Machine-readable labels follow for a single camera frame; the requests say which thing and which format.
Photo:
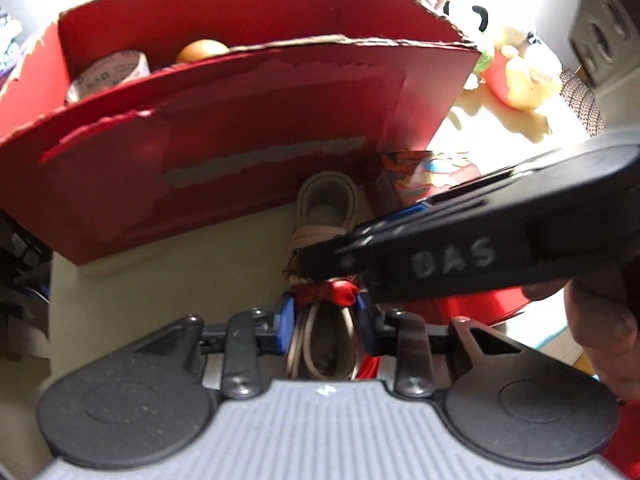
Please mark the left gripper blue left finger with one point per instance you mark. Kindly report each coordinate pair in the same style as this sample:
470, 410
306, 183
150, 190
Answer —
250, 335

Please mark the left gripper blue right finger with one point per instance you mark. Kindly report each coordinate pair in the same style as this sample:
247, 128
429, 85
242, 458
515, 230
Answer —
403, 336

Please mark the red patterned gift packet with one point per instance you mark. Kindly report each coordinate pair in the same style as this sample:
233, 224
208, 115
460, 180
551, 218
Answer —
401, 179

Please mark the wooden gourd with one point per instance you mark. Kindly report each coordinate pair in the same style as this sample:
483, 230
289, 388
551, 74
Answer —
200, 50

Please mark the roll of printed tape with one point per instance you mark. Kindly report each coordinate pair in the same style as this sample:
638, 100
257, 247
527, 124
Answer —
106, 73

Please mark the person's right hand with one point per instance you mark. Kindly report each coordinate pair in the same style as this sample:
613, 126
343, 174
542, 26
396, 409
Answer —
600, 320

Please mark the yellow orange plush toy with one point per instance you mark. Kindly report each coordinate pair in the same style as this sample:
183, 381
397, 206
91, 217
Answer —
525, 72

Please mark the red cardboard box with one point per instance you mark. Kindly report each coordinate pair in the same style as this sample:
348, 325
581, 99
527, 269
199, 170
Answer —
307, 85

